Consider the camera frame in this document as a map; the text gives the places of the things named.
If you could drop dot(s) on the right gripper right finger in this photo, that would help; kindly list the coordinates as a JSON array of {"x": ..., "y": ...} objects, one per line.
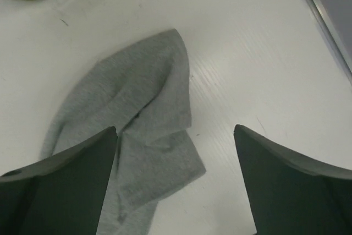
[{"x": 290, "y": 193}]

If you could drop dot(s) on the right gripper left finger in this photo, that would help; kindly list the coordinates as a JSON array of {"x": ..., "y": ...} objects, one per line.
[{"x": 62, "y": 194}]

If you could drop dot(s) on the grey t shirt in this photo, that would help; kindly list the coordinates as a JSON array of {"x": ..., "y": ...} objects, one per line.
[{"x": 142, "y": 91}]

